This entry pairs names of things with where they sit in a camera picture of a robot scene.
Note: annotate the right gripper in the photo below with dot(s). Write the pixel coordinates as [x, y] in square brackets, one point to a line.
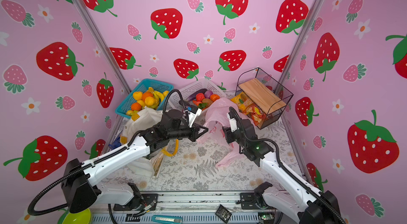
[228, 131]

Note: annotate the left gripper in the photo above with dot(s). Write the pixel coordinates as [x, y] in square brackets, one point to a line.
[195, 133]

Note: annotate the pink plastic grocery bag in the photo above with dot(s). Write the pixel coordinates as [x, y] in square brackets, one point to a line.
[216, 117]

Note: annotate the orange carrot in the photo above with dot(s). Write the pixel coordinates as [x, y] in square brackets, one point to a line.
[200, 105]

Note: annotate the white canvas tote bag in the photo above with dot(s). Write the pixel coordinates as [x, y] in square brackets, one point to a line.
[149, 162]

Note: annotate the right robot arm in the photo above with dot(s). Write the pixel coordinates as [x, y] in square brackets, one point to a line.
[303, 203]

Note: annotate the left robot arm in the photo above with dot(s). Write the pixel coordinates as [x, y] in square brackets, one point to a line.
[81, 182]

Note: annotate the red chips bag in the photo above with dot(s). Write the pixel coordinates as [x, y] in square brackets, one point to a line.
[257, 115]

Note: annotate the yellow snack bag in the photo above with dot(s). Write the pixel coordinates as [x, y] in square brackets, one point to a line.
[243, 102]

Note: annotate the brown potato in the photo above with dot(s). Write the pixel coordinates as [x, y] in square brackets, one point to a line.
[207, 101]

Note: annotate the red tomato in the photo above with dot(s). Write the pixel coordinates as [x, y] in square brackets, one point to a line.
[200, 97]

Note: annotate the long purple eggplant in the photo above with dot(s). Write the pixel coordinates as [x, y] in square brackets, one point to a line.
[193, 96]

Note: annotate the orange pumpkin toy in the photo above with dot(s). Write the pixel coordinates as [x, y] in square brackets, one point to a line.
[214, 97]

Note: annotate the small purple onion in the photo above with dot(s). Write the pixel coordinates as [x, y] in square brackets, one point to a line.
[208, 93]

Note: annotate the white plastic basket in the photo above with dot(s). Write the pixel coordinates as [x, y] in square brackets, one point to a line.
[189, 93]

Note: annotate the yellow banana bunch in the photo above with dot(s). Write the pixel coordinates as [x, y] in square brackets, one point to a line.
[158, 96]

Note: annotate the yellow pear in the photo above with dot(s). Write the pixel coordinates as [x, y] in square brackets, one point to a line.
[150, 101]

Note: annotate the orange fruit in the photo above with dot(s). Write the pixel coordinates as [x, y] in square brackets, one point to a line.
[146, 95]

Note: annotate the small tangerine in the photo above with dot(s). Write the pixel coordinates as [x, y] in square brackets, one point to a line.
[136, 107]

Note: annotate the teal plastic basket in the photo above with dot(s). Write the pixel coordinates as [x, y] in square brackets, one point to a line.
[124, 109]

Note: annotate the blue tape dispenser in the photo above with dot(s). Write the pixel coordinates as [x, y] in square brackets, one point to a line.
[115, 144]

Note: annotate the black electronic module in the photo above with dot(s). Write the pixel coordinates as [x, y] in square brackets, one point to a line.
[223, 214]

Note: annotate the teal utility knife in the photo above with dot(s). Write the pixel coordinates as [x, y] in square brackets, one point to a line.
[166, 219]

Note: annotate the green plastic bowl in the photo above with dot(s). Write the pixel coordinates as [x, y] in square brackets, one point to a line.
[83, 217]

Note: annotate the black wire mesh shelf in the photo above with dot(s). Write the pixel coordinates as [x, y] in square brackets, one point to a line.
[266, 92]

